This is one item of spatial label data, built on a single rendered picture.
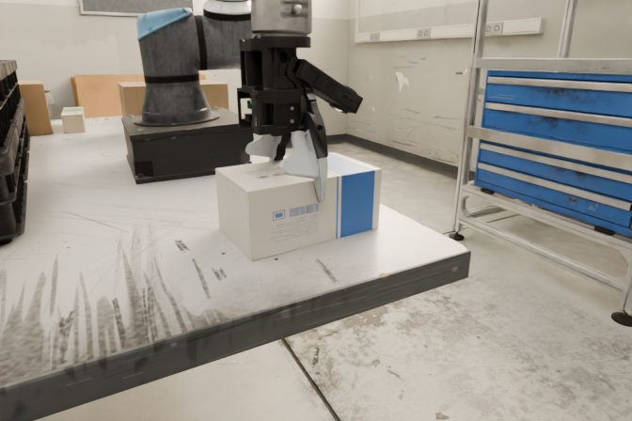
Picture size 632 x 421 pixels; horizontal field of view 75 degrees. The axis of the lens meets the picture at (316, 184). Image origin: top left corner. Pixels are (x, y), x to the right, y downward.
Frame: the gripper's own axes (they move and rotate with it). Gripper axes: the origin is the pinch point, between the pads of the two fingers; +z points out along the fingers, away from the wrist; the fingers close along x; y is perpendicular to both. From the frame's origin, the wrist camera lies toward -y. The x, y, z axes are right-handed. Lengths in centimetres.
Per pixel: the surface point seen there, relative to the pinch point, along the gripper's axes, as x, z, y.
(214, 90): -78, -7, -14
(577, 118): -35, 5, -141
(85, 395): 15.4, 9.3, 28.9
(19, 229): -16.0, 4.9, 34.5
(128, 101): -80, -5, 11
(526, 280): -41, 76, -135
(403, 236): 10.1, 6.3, -11.1
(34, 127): -107, 4, 36
